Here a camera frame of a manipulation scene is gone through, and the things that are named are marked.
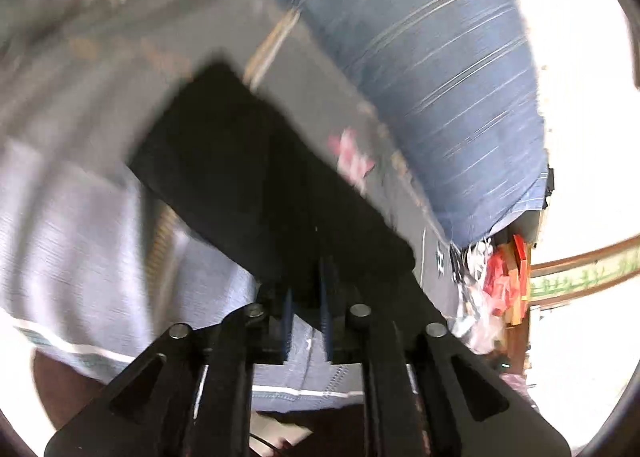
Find black pants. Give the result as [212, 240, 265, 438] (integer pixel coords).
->
[129, 61, 414, 287]

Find white and red clutter pile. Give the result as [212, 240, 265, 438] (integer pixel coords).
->
[448, 233, 530, 355]

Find grey patterned bed sheet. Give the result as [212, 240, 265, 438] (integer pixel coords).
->
[0, 0, 461, 413]

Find blue plaid pillow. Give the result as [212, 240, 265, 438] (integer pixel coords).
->
[281, 0, 548, 247]

